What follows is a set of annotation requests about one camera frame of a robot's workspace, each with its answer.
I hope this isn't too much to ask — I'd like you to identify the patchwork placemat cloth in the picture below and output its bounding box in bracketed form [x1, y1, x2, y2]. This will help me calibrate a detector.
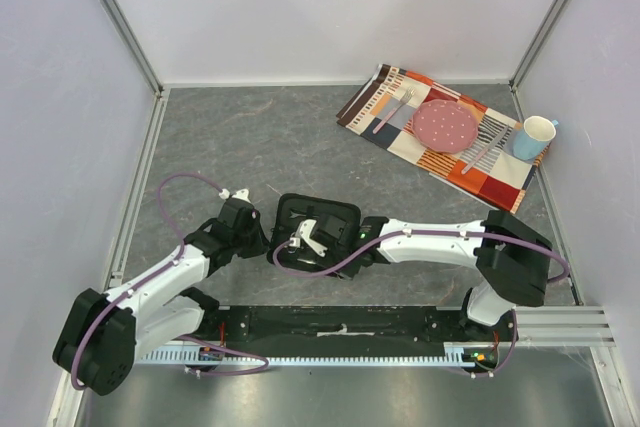
[337, 64, 544, 214]

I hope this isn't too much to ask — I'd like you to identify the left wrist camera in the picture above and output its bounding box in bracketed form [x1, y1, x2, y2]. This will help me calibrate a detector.
[218, 189, 253, 208]

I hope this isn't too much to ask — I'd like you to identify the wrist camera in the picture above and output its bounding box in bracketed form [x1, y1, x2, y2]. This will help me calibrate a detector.
[218, 189, 253, 208]
[289, 219, 327, 257]

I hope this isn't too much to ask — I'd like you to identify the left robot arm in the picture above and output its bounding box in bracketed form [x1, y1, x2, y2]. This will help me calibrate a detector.
[52, 190, 268, 396]

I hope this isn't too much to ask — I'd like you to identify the pink handled fork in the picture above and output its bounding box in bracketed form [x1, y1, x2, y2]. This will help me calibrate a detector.
[372, 89, 415, 135]

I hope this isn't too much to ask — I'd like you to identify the black zipper tool case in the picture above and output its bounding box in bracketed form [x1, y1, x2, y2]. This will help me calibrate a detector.
[267, 193, 361, 273]

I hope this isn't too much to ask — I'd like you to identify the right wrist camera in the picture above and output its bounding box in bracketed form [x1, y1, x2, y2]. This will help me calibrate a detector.
[289, 219, 327, 257]

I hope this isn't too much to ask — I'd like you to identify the pink dotted plate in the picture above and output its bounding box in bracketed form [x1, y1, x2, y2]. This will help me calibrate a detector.
[411, 100, 479, 154]

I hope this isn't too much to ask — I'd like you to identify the pink handled knife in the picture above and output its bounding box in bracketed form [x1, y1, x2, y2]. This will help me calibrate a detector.
[461, 125, 510, 175]

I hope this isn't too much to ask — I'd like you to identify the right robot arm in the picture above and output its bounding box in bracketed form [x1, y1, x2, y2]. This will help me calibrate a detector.
[303, 210, 553, 341]

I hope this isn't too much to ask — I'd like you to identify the blue white mug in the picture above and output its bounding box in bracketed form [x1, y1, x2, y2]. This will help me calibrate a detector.
[512, 116, 559, 161]

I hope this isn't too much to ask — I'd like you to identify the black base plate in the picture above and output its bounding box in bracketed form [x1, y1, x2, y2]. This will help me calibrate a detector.
[189, 306, 514, 358]

